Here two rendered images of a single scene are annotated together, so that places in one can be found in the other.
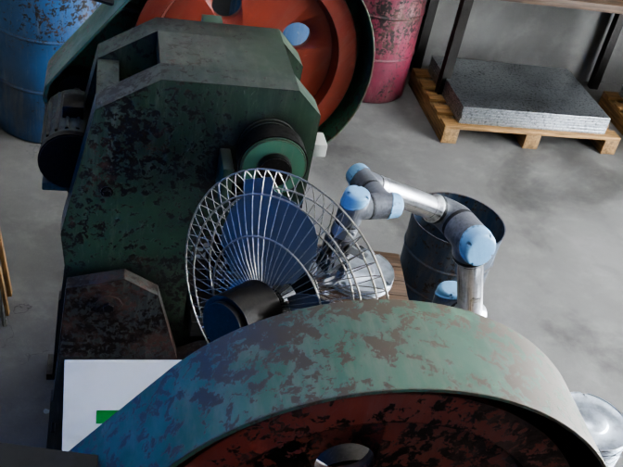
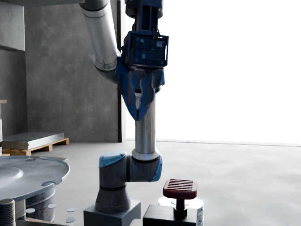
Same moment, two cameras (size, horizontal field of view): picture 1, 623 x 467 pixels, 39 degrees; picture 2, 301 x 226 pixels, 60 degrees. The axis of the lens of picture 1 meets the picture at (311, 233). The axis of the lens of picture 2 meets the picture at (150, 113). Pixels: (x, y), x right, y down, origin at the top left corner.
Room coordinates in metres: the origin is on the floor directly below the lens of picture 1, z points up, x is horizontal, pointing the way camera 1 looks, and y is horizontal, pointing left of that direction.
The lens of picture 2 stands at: (1.86, 0.34, 0.92)
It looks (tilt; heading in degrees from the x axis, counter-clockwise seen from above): 4 degrees down; 299
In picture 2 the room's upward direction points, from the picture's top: straight up
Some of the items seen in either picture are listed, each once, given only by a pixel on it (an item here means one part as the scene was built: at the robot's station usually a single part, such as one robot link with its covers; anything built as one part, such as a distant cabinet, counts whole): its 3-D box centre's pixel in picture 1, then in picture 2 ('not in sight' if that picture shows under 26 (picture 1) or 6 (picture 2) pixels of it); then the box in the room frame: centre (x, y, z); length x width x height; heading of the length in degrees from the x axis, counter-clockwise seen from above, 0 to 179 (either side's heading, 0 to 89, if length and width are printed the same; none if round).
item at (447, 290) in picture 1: (451, 301); (114, 167); (2.52, -0.54, 0.62); 0.13 x 0.12 x 0.14; 31
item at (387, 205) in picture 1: (379, 202); not in sight; (2.18, -0.17, 1.18); 0.11 x 0.11 x 0.08; 31
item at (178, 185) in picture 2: not in sight; (180, 204); (2.04, -0.09, 0.72); 0.07 x 0.06 x 0.08; 107
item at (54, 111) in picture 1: (76, 118); not in sight; (2.30, 0.77, 1.16); 0.49 x 0.19 x 0.23; 17
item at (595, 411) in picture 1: (591, 421); (180, 201); (2.48, -1.18, 0.24); 0.29 x 0.29 x 0.01
